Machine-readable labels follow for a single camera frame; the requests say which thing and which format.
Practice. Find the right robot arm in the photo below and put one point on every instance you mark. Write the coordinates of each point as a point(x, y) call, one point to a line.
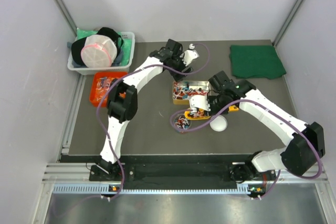
point(303, 142)

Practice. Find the white plastic basket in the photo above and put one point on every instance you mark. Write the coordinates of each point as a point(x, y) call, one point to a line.
point(117, 37)

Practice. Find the white cable duct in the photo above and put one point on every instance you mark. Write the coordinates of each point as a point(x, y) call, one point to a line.
point(106, 189)

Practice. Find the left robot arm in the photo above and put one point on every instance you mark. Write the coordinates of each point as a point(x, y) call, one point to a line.
point(122, 101)

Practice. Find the white round lid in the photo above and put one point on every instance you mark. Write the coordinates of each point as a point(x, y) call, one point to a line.
point(219, 124)

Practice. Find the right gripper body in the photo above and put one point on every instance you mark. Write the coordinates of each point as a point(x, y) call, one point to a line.
point(217, 104)

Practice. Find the orange candy tray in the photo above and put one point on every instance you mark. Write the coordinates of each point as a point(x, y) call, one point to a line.
point(101, 83)

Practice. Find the black cap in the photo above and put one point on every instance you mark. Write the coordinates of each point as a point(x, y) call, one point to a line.
point(78, 51)

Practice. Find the tan candy box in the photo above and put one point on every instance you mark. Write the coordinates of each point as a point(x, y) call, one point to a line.
point(182, 91)

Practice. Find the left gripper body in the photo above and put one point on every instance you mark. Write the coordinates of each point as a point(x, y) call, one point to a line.
point(177, 63)

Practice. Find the yellow plastic scoop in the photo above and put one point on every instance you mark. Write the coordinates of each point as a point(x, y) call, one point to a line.
point(200, 114)

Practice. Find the clear plastic cup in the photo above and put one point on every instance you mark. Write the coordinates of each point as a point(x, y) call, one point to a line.
point(182, 122)

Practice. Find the white mesh laundry bag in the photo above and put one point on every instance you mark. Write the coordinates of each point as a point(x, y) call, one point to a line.
point(99, 51)

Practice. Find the green patterned cloth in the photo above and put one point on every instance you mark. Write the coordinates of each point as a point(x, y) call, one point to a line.
point(126, 43)

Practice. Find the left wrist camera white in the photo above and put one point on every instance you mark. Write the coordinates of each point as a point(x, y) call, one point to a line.
point(189, 55)

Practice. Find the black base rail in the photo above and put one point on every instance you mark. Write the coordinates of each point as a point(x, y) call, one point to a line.
point(174, 172)

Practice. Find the dark green folded cloth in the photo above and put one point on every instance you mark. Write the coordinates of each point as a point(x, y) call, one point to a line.
point(260, 61)

